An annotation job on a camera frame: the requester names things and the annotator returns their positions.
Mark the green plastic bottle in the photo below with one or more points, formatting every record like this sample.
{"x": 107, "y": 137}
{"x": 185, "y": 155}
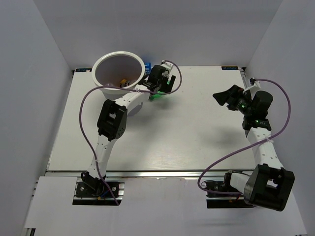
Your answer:
{"x": 157, "y": 95}

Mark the orange bottle with barcode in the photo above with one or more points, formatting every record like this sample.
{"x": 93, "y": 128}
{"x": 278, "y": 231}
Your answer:
{"x": 125, "y": 83}

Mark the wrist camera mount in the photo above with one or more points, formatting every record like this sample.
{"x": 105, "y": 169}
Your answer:
{"x": 254, "y": 86}
{"x": 167, "y": 65}

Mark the right table corner label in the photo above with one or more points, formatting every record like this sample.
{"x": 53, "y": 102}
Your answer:
{"x": 229, "y": 68}

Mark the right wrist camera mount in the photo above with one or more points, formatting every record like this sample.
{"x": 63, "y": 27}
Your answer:
{"x": 254, "y": 86}

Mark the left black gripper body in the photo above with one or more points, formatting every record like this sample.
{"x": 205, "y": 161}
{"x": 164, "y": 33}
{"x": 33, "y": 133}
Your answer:
{"x": 162, "y": 84}

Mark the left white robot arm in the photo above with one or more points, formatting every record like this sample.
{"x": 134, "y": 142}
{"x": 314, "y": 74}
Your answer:
{"x": 111, "y": 123}

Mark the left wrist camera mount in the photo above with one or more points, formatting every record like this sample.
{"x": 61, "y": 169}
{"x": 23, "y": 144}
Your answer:
{"x": 167, "y": 65}

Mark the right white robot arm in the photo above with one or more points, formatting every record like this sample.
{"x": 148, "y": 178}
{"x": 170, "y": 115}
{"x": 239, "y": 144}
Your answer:
{"x": 270, "y": 184}

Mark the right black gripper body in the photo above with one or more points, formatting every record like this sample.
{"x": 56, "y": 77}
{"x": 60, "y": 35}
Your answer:
{"x": 240, "y": 102}

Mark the blue label bottle behind bin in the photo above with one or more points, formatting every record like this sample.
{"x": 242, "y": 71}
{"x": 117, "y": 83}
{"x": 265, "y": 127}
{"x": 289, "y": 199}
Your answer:
{"x": 147, "y": 67}

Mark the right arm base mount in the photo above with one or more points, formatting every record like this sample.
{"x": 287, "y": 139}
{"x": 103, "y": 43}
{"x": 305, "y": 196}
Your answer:
{"x": 221, "y": 195}

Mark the white plastic bin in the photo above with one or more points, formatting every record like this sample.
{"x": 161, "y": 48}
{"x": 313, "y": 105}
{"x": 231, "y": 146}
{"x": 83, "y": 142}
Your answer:
{"x": 111, "y": 68}

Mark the left table corner label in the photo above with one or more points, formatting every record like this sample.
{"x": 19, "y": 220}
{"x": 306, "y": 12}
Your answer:
{"x": 79, "y": 70}

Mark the table corner label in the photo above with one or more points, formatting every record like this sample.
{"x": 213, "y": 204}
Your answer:
{"x": 79, "y": 70}
{"x": 229, "y": 68}

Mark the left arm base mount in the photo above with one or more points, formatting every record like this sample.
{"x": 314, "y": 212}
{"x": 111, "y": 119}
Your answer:
{"x": 91, "y": 191}

